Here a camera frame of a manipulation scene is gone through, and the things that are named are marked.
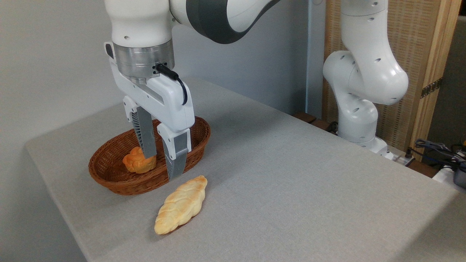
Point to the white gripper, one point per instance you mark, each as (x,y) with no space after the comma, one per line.
(165,98)

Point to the long braided bread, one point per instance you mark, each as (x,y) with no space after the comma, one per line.
(182,203)

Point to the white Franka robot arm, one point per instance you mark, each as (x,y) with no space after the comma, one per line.
(364,72)

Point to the small round orange bread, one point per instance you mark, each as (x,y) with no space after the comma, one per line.
(136,165)

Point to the brown wicker basket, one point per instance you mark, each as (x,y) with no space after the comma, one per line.
(109,174)

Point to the gray tablecloth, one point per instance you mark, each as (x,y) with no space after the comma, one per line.
(291,189)

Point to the black plug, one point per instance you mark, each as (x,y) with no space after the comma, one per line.
(410,153)

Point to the metal screen hinge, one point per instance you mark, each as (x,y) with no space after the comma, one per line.
(431,87)

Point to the wooden rattan folding screen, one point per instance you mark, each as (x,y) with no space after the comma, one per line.
(418,36)

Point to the dark gray box device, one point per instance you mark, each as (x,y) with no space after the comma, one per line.
(460,176)

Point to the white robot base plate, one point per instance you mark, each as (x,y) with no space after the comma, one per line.
(398,158)

